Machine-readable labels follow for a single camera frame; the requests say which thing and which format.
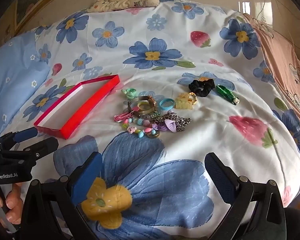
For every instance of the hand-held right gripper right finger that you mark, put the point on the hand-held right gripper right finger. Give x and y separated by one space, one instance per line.
220 177

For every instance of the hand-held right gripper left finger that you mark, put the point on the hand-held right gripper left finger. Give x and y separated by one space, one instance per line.
90 175

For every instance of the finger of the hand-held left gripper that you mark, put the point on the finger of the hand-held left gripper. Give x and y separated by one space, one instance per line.
46 145
27 133

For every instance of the red shallow box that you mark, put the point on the red shallow box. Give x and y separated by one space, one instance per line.
90 107

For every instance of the pink hair clip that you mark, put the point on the pink hair clip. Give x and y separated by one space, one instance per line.
121 117

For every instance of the yellow claw hair clip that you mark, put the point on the yellow claw hair clip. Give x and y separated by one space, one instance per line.
182 103

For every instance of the gold wrist watch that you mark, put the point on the gold wrist watch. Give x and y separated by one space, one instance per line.
150 110

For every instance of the person's left hand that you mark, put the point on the person's left hand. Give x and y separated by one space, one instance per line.
12 201

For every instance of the blue floral white quilt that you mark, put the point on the blue floral white quilt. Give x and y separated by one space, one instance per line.
215 135

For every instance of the light blue flower pillow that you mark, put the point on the light blue flower pillow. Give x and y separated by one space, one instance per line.
15 80

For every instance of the green hair clip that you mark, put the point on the green hair clip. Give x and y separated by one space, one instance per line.
225 93

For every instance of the black scrunchie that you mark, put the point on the black scrunchie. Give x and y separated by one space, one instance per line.
207 90

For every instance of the peach printed sheet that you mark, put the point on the peach printed sheet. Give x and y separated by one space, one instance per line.
285 62

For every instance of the gold framed wall picture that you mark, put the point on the gold framed wall picture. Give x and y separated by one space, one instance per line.
35 0

